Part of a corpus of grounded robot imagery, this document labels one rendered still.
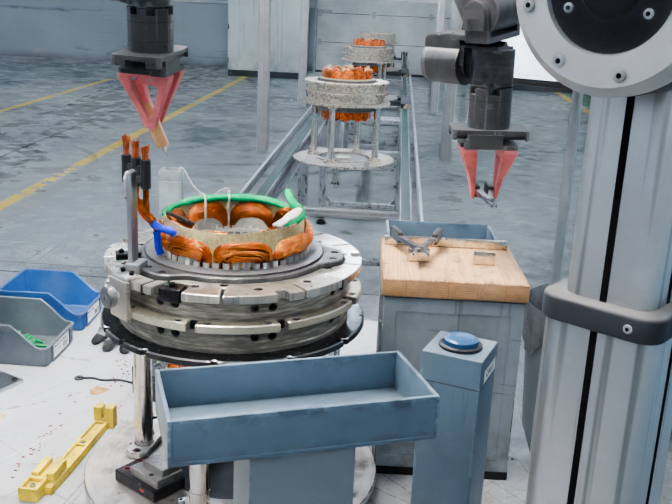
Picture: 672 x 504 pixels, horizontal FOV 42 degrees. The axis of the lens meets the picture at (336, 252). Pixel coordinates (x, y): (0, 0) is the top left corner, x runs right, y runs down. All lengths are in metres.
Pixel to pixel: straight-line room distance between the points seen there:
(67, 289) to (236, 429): 1.11
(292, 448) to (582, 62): 0.41
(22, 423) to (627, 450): 0.91
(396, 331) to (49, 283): 0.90
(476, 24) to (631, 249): 0.49
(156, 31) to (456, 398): 0.57
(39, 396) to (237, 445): 0.74
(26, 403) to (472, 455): 0.74
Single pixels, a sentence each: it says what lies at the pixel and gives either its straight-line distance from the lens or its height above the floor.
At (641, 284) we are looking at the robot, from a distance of 0.76.
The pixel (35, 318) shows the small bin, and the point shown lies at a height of 0.82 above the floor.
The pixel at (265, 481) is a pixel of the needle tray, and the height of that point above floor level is 0.99.
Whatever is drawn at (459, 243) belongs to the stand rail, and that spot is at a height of 1.07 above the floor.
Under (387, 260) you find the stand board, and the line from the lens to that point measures 1.21.
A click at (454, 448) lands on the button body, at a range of 1.04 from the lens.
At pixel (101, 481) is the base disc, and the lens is 1.20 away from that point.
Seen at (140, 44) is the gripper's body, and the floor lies 1.34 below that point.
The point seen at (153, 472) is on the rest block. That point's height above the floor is 0.83.
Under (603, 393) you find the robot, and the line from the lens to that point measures 0.79.
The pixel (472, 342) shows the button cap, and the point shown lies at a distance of 1.01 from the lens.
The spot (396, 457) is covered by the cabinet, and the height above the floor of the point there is 0.81.
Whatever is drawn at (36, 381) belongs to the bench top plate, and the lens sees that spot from 1.54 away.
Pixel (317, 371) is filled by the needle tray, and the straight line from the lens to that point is 0.89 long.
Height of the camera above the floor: 1.42
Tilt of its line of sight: 17 degrees down
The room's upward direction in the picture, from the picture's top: 3 degrees clockwise
